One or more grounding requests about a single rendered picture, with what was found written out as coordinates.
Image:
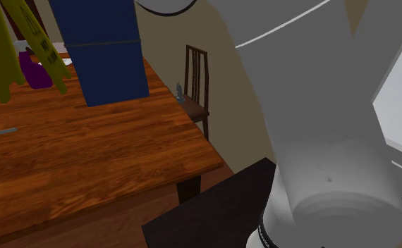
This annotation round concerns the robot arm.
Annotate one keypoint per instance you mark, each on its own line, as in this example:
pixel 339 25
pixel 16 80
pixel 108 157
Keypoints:
pixel 311 103

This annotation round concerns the dark wooden chair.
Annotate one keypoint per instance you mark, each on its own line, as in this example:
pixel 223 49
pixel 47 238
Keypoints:
pixel 197 99

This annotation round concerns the small grey figure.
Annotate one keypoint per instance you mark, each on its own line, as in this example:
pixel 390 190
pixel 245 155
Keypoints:
pixel 179 93

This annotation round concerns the dark robot stand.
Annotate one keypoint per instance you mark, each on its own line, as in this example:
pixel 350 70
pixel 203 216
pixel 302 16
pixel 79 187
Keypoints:
pixel 214 213

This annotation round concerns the dark blue tall box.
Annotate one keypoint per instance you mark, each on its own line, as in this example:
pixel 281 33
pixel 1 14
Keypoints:
pixel 108 62

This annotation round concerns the wooden table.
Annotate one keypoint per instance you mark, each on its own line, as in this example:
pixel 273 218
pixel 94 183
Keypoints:
pixel 84 144

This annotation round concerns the purple spray bottle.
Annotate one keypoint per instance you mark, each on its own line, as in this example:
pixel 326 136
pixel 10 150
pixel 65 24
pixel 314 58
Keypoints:
pixel 34 74

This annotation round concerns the yellow wet floor sign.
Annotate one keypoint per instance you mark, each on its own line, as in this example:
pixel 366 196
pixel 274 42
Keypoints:
pixel 1 51

